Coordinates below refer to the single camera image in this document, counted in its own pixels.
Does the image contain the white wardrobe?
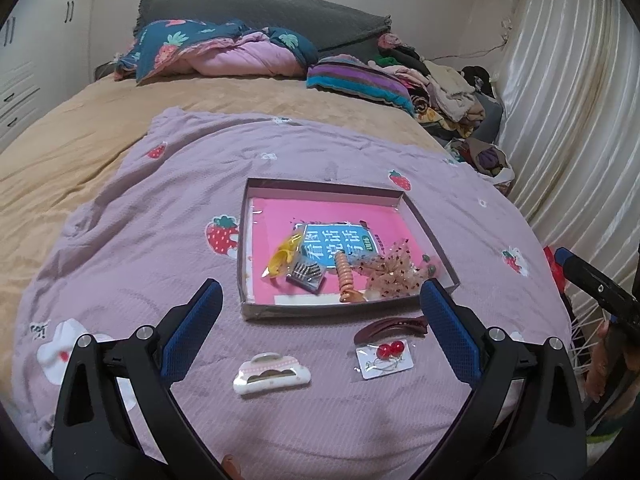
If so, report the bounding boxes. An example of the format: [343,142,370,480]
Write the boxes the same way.
[0,0,96,151]

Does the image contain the grey headboard cushion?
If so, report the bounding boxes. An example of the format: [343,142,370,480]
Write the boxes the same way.
[134,0,393,61]

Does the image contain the cream curtain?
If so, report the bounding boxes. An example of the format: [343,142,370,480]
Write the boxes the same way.
[492,0,640,281]

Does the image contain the cherry earrings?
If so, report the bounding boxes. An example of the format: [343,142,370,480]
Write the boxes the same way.
[354,341,415,380]

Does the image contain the beige dotted hair bow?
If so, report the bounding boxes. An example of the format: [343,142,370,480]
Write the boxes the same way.
[357,240,426,301]

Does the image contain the white bag of clothes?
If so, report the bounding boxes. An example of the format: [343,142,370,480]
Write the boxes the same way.
[447,136,516,197]

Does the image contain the person's right hand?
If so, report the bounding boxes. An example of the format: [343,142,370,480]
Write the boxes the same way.
[586,320,632,418]

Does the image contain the tan bed sheet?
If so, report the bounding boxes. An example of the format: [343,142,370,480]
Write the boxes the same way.
[0,72,451,376]

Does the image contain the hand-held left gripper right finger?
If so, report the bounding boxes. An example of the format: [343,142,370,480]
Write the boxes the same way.
[419,279,587,480]

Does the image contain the dark red hair clip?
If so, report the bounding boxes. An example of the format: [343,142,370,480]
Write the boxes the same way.
[353,315,429,345]

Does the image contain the striped folded cloth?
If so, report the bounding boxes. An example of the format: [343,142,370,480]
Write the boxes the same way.
[306,55,416,113]

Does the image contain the purple printed blanket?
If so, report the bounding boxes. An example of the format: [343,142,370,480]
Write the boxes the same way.
[10,107,573,480]

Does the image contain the red cloth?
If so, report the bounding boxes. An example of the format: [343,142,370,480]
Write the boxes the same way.
[542,246,568,292]

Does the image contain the shallow cardboard box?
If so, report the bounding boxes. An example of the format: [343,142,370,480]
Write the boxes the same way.
[236,176,461,322]

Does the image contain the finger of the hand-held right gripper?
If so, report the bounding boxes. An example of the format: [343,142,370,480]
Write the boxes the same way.
[555,247,640,326]

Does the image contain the teal strawberry quilt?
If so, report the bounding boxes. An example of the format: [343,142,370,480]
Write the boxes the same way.
[114,19,318,83]

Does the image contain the white mesh basket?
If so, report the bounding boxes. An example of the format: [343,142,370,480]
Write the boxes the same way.
[565,305,608,376]

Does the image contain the pile of clothes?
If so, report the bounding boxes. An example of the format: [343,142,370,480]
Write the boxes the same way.
[370,32,503,138]

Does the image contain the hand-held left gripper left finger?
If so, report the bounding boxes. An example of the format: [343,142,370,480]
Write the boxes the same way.
[51,279,231,480]

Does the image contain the orange spiral hair tie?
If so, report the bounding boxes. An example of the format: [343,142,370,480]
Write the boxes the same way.
[334,251,368,304]

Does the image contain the pink pompom hair tie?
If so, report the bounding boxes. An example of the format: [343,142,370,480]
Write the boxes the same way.
[419,254,442,282]

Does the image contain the white hair claw clip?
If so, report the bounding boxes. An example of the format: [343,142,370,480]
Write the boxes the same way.
[232,352,312,397]

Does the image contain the bagged yellow hoop earrings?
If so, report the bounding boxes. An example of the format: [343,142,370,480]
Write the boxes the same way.
[260,230,306,281]

